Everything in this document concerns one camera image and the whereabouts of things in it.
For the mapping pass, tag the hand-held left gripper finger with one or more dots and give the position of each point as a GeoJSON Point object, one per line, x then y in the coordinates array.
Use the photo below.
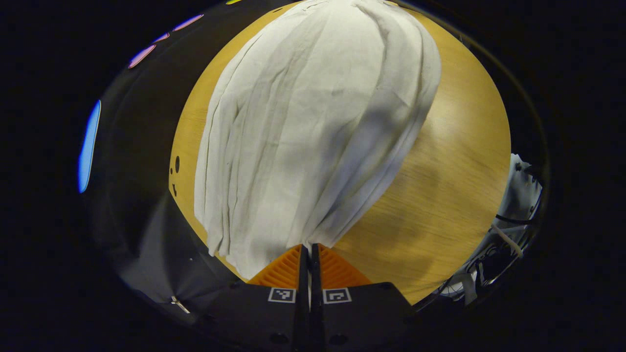
{"type": "Point", "coordinates": [315, 293]}
{"type": "Point", "coordinates": [303, 293]}

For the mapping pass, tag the white jeans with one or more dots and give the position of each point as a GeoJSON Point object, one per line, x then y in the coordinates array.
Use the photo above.
{"type": "Point", "coordinates": [303, 122]}

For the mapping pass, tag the white clip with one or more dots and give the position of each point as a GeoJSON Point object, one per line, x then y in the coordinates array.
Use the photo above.
{"type": "Point", "coordinates": [180, 304]}

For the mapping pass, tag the black backdrop cloth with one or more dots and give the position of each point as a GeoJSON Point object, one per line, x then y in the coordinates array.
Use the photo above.
{"type": "Point", "coordinates": [137, 171]}

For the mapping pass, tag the white equipment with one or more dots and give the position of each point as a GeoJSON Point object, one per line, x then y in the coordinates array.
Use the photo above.
{"type": "Point", "coordinates": [521, 190]}

